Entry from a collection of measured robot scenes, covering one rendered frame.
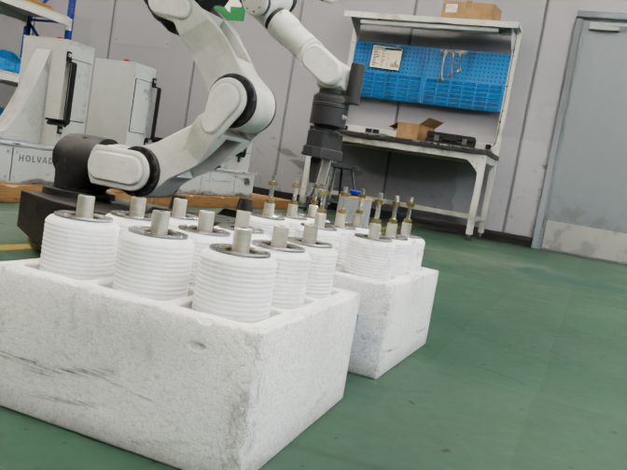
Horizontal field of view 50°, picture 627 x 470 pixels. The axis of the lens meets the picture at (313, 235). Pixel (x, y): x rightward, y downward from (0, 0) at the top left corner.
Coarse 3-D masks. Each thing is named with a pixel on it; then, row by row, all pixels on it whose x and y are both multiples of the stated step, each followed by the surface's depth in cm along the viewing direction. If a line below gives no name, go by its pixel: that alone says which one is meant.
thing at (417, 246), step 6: (408, 240) 149; (414, 240) 150; (420, 240) 151; (414, 246) 150; (420, 246) 151; (414, 252) 150; (420, 252) 151; (414, 258) 150; (420, 258) 152; (414, 264) 151; (420, 264) 153; (414, 270) 151
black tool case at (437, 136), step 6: (432, 132) 580; (438, 132) 579; (426, 138) 581; (432, 138) 580; (438, 138) 578; (444, 138) 575; (450, 138) 577; (456, 138) 575; (462, 138) 574; (468, 138) 573; (474, 138) 572; (450, 144) 577; (456, 144) 575; (462, 144) 573; (468, 144) 573; (474, 144) 584
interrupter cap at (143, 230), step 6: (132, 228) 85; (138, 228) 85; (144, 228) 87; (138, 234) 83; (144, 234) 82; (150, 234) 82; (156, 234) 82; (168, 234) 87; (174, 234) 87; (180, 234) 87; (186, 234) 87
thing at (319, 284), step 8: (312, 248) 100; (320, 248) 101; (328, 248) 102; (312, 256) 100; (320, 256) 100; (328, 256) 101; (336, 256) 103; (312, 264) 100; (320, 264) 100; (328, 264) 101; (312, 272) 100; (320, 272) 101; (328, 272) 102; (312, 280) 100; (320, 280) 101; (328, 280) 102; (312, 288) 100; (320, 288) 101; (328, 288) 102; (312, 296) 100; (320, 296) 101; (328, 296) 103
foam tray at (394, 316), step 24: (336, 264) 141; (360, 288) 125; (384, 288) 123; (408, 288) 134; (432, 288) 155; (360, 312) 125; (384, 312) 124; (408, 312) 138; (360, 336) 126; (384, 336) 124; (408, 336) 142; (360, 360) 126; (384, 360) 128
